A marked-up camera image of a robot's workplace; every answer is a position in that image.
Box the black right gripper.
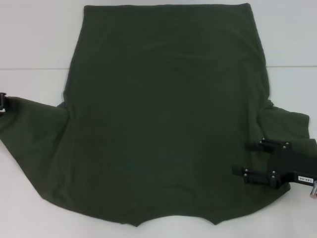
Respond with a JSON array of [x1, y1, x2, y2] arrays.
[[231, 138, 317, 189]]

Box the dark green t-shirt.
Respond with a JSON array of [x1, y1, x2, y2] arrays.
[[0, 2, 317, 221]]

